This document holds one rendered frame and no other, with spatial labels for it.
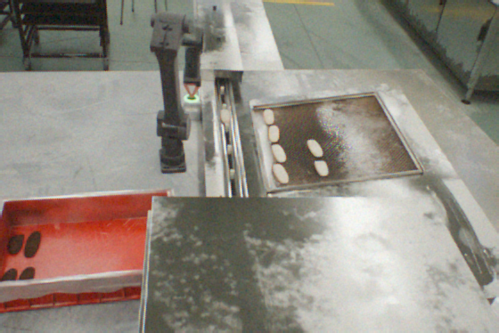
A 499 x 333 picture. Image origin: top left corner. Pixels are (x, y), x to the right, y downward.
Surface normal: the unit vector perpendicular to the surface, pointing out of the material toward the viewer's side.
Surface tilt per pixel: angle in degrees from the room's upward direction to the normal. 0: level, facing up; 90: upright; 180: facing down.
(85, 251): 0
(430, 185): 10
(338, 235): 0
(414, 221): 0
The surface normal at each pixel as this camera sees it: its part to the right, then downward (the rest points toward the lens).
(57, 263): 0.10, -0.79
